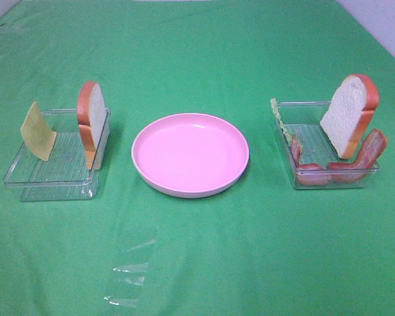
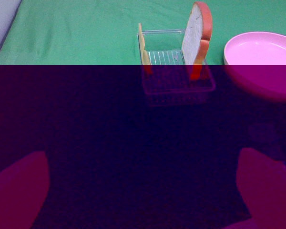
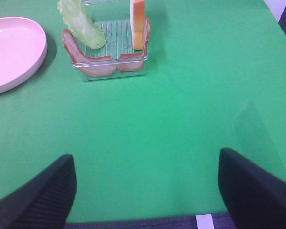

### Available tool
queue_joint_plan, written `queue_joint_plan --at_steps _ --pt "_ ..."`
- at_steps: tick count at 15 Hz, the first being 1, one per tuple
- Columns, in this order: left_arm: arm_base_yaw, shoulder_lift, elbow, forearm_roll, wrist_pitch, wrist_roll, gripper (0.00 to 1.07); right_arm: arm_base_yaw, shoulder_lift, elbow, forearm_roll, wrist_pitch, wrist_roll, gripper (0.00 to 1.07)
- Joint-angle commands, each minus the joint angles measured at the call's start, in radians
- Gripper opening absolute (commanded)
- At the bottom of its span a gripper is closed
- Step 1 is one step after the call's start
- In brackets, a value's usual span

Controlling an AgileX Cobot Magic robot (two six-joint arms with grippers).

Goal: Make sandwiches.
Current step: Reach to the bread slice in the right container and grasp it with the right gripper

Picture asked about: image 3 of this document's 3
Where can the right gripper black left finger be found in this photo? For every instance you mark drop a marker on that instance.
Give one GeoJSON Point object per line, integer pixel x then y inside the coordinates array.
{"type": "Point", "coordinates": [45, 201]}

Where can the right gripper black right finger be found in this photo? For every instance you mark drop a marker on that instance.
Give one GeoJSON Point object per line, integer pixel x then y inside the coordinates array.
{"type": "Point", "coordinates": [254, 198]}

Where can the bacon strip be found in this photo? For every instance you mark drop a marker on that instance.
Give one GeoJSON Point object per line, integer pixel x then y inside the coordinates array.
{"type": "Point", "coordinates": [71, 46]}
{"type": "Point", "coordinates": [135, 61]}

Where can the green lettuce leaf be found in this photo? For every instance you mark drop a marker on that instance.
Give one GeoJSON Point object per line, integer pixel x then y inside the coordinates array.
{"type": "Point", "coordinates": [79, 22]}

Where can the white bread slice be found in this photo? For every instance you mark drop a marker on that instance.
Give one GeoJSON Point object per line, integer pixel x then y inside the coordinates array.
{"type": "Point", "coordinates": [137, 15]}

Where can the green tablecloth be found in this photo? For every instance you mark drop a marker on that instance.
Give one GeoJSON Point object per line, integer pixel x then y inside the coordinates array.
{"type": "Point", "coordinates": [148, 146]}

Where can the pink round plate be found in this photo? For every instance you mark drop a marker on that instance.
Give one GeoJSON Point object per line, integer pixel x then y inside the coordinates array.
{"type": "Point", "coordinates": [23, 48]}

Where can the clear plastic right tray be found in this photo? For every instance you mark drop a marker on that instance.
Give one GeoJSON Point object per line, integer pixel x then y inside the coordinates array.
{"type": "Point", "coordinates": [113, 16]}

